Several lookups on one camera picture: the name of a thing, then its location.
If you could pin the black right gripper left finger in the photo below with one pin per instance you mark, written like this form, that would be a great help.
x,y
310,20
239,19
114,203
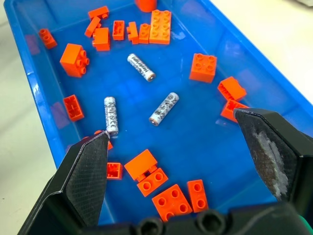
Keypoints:
x,y
80,176

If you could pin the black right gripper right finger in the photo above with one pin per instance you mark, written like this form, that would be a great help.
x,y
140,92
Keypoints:
x,y
274,147

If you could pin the orange small hollow brick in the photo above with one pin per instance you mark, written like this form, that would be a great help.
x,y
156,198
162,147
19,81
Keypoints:
x,y
115,171

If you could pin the orange hollow toy brick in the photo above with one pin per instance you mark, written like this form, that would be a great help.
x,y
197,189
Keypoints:
x,y
228,111
73,108
118,30
231,89

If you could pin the orange smooth toy brick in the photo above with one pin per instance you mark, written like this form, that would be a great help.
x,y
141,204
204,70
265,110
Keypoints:
x,y
139,164

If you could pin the silver battery with CE print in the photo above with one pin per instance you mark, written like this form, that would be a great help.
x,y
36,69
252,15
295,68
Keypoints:
x,y
111,115

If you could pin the orange two-stud toy brick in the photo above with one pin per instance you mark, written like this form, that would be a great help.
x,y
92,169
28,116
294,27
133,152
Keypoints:
x,y
198,195
47,38
144,34
152,182

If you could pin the blue plastic bin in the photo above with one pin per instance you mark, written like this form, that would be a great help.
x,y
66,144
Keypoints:
x,y
195,137

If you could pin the orange four-stud toy brick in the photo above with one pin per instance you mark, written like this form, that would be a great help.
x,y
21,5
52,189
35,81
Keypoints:
x,y
203,68
171,202

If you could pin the silver battery with round symbols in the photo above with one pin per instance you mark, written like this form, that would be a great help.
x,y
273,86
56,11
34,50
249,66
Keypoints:
x,y
164,109

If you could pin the orange four-stud tall brick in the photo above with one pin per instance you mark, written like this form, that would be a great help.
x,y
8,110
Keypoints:
x,y
72,60

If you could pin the silver battery with brand print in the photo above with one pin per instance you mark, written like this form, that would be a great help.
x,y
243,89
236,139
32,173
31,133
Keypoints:
x,y
140,67

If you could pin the orange square toy brick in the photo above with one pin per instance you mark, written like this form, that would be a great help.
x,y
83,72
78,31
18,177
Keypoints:
x,y
102,39

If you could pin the orange narrow toy brick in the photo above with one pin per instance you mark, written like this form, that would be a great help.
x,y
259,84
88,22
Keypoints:
x,y
92,26
97,12
133,33

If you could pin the orange eight-stud toy brick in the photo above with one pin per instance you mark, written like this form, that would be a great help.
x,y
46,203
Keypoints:
x,y
160,28

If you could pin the orange round block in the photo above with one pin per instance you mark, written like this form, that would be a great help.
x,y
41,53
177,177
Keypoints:
x,y
145,5

